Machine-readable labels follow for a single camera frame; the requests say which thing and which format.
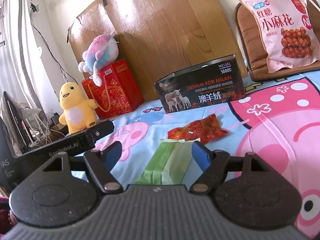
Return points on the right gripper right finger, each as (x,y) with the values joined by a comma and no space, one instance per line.
(212,164)

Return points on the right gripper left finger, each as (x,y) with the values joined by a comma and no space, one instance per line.
(99,165)

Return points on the red spicy snack packet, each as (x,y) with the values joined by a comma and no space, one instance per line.
(205,130)

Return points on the light green snack packet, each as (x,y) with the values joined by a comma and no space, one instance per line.
(169,163)

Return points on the white wifi router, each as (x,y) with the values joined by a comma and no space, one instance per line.
(36,126)

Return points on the yellow plush toy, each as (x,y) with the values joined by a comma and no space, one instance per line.
(78,112)

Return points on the red gift bag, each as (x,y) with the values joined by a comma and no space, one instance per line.
(119,93)

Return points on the black sheep print box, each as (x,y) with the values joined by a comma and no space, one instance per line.
(209,83)

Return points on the pink blue plush toy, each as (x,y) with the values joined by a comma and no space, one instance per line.
(101,52)

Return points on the brown seat cushion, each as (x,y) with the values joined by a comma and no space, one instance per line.
(254,50)

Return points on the wooden board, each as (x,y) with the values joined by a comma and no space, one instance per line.
(157,37)

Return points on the large pink snack bag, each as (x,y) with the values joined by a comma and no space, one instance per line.
(286,32)

